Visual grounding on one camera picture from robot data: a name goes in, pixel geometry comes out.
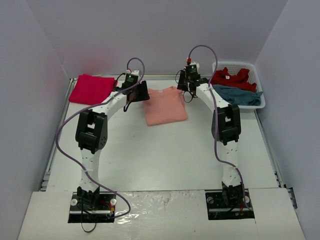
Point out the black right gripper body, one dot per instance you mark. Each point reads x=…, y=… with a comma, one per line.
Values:
x=184, y=85

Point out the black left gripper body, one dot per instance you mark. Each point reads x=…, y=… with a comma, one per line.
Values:
x=139, y=91

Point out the salmon pink t-shirt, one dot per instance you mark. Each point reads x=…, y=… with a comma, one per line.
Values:
x=164, y=106

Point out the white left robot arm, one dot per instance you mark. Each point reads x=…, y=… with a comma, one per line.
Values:
x=92, y=132

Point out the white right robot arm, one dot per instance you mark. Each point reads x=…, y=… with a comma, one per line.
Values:
x=225, y=128

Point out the dark red t-shirt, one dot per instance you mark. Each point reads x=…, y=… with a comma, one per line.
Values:
x=240, y=80

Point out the blue-grey t-shirt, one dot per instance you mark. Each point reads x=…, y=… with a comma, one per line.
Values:
x=237, y=96

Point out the white plastic laundry basket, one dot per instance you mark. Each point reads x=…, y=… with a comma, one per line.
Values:
x=233, y=68

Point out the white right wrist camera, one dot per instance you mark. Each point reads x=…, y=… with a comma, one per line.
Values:
x=190, y=62

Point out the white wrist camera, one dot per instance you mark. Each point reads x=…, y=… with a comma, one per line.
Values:
x=136, y=72
x=190, y=62

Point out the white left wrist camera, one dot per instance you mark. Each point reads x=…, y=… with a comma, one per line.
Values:
x=136, y=72

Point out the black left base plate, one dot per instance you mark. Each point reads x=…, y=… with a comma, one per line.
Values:
x=103, y=212

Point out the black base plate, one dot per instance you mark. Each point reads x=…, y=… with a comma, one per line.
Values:
x=103, y=212
x=238, y=209

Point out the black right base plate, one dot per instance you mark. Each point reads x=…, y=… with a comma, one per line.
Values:
x=238, y=209

